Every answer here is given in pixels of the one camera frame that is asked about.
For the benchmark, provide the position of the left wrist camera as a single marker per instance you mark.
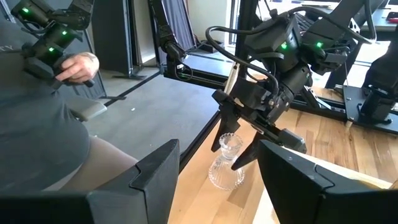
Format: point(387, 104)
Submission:
point(248, 93)

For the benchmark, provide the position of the person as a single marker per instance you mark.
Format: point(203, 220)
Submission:
point(31, 124)

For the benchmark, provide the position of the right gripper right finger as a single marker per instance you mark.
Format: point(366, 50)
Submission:
point(298, 193)

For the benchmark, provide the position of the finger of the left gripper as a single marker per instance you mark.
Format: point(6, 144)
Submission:
point(250, 149)
point(227, 121)

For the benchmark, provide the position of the person's hand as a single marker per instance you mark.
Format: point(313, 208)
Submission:
point(77, 67)

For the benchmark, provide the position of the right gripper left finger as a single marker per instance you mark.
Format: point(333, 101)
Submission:
point(140, 199)

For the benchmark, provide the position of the grey chair armrest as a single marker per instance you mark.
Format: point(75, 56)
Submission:
point(87, 107)

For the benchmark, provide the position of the white plastic strip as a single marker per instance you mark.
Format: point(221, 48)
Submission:
point(231, 81)

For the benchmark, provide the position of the black tall panel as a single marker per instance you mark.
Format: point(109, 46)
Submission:
point(109, 31)

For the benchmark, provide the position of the clear ribbed glass candle holder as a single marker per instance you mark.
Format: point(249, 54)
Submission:
point(225, 174)

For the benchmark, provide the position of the dark grey curtain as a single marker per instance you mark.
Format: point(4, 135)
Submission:
point(180, 21)

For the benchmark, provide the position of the black metal table frame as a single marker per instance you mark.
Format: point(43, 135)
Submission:
point(199, 79)

